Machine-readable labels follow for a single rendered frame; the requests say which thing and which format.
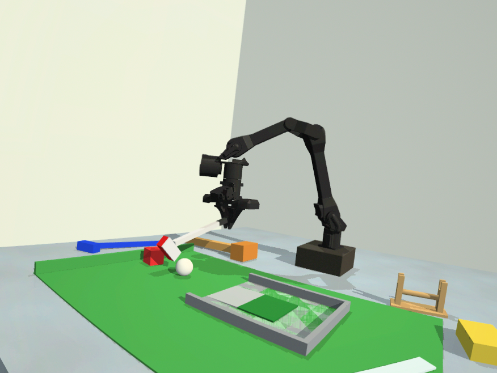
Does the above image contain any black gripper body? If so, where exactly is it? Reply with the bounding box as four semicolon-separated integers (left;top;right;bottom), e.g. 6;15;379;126
203;178;260;210

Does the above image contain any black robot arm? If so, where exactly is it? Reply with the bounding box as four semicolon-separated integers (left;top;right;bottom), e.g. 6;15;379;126
199;117;347;250

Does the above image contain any green flat mat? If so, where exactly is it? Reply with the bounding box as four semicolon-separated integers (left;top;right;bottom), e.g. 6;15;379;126
35;251;443;373

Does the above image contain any red cube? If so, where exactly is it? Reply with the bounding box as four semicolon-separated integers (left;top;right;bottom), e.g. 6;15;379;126
143;246;165;266

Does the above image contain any yellow block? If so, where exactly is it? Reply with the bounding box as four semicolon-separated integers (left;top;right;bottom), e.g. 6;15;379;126
456;319;497;366

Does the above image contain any white golf ball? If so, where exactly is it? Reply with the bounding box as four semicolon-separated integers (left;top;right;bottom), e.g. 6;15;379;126
175;258;193;276

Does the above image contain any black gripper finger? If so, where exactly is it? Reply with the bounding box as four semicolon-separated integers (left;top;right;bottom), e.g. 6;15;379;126
227;207;245;230
214;205;231;229

